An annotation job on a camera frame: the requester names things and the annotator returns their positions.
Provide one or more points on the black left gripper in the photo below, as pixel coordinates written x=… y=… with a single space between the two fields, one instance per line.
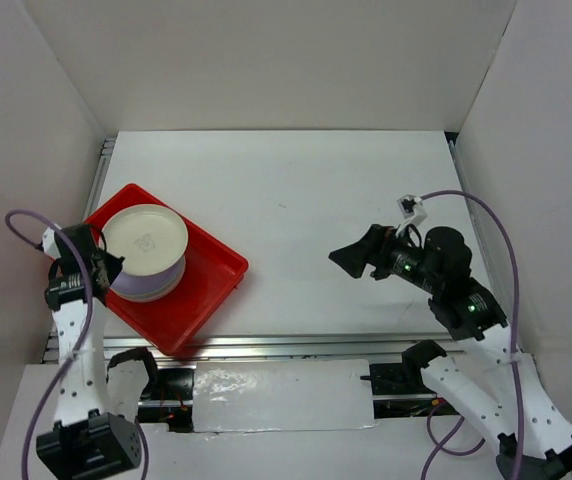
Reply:
x=115 y=262

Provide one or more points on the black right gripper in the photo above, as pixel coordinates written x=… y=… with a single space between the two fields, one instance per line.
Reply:
x=370 y=247

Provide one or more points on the purple plate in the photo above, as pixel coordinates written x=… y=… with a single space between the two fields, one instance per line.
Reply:
x=137 y=285

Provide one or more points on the blue plate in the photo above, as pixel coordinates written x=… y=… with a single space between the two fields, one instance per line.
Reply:
x=148 y=297

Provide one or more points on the cream plate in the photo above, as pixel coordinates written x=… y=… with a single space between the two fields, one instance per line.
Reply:
x=152 y=238

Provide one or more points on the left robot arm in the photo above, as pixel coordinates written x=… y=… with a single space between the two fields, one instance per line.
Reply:
x=95 y=434

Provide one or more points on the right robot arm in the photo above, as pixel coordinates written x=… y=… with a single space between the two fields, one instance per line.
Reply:
x=514 y=415

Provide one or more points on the red plastic bin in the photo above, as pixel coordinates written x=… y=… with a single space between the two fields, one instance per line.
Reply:
x=212 y=272

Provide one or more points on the white foil-edged panel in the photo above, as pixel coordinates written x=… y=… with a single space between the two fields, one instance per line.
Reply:
x=294 y=395

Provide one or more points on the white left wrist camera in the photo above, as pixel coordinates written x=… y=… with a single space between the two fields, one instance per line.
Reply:
x=49 y=244

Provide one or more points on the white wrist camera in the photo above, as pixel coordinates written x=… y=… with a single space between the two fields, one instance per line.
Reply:
x=49 y=244
x=413 y=212

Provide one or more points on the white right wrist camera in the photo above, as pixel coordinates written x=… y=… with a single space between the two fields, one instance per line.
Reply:
x=413 y=212

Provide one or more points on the aluminium front rail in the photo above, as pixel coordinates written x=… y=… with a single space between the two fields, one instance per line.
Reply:
x=255 y=348

